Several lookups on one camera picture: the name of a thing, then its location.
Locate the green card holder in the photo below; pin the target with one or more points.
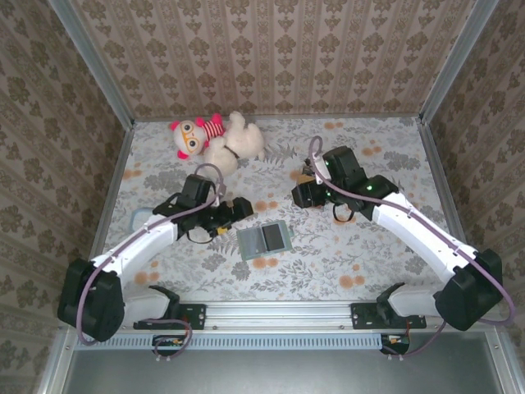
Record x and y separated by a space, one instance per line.
288 242

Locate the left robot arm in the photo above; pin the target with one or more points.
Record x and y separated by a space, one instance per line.
135 246

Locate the pale blue plastic tray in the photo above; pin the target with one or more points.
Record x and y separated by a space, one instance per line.
140 221

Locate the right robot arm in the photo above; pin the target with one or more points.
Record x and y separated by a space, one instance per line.
422 234

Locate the aluminium mounting rail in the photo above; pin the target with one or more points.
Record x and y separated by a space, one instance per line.
279 314

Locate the grey metal panel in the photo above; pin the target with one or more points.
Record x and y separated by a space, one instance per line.
287 373

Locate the plush doll with orange glasses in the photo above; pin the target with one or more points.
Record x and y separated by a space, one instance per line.
188 137

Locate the plain gold credit card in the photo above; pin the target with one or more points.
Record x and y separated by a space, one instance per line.
304 179

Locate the cream plush teddy bear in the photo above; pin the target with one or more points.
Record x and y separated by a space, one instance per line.
238 143

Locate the floral patterned tablecloth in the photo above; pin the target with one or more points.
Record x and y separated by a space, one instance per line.
328 254

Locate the aluminium side rail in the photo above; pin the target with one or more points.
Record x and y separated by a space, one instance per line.
119 164
435 164

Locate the aluminium frame post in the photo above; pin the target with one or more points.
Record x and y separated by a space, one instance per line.
456 61
93 61

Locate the black credit card with chip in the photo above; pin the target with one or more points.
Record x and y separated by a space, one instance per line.
251 243

